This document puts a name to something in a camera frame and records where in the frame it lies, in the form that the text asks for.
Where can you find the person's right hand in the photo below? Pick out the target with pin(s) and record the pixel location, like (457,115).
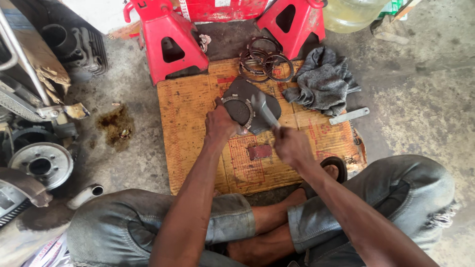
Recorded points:
(294,148)

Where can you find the person's left hand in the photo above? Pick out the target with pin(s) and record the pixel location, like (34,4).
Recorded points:
(219,124)

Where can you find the person's right fingers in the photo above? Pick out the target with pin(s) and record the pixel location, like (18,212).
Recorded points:
(282,136)

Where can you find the toothed clutch plate disc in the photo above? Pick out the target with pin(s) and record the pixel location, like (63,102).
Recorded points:
(239,109)

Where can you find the small red block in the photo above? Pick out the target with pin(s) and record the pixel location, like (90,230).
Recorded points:
(259,151)

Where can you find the dark sandpaper sheet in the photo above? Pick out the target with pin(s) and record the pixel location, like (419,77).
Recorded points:
(241,87)

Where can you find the black sandal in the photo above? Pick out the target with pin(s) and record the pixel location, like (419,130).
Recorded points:
(339,165)

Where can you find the grey rag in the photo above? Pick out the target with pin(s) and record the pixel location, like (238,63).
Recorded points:
(323,83)

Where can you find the flat metal wrench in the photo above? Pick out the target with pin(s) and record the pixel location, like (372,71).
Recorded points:
(349,116)

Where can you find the printed brown cardboard sheet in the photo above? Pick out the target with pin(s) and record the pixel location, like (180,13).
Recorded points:
(189,122)

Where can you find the red jack stand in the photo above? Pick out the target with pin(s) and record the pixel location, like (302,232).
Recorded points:
(297,29)
(167,33)

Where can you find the person's right leg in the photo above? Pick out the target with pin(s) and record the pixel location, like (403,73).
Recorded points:
(393,185)

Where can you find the person's leg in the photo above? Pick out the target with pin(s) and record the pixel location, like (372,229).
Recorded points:
(393,185)
(122,226)

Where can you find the crumpled paper scrap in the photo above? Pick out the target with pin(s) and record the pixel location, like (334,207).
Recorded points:
(205,41)

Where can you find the yellowish plastic jug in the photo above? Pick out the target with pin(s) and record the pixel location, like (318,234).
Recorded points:
(347,15)

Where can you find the red metal container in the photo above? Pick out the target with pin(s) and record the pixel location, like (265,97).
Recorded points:
(222,9)

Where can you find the cardboard box scrap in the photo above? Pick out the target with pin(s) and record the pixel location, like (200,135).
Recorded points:
(393,26)

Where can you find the green packet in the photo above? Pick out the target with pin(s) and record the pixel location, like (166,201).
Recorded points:
(391,7)

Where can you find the person's left leg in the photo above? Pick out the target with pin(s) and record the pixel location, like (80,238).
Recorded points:
(122,226)

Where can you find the chrome exhaust pipe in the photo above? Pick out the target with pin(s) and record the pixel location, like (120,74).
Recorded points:
(83,195)

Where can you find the finned engine cylinder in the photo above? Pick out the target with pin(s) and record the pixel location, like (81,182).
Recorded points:
(81,46)

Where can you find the metal brake drum hub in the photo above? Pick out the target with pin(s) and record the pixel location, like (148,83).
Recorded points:
(40,165)

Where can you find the torn brown cardboard piece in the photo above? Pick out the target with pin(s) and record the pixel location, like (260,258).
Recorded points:
(44,63)

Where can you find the printed paper sheet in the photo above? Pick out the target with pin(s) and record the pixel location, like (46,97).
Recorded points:
(46,252)

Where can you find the metal footrest bracket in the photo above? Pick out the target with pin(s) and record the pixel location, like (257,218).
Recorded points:
(66,110)

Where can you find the chrome frame bar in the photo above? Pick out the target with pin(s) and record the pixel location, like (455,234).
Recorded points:
(26,63)

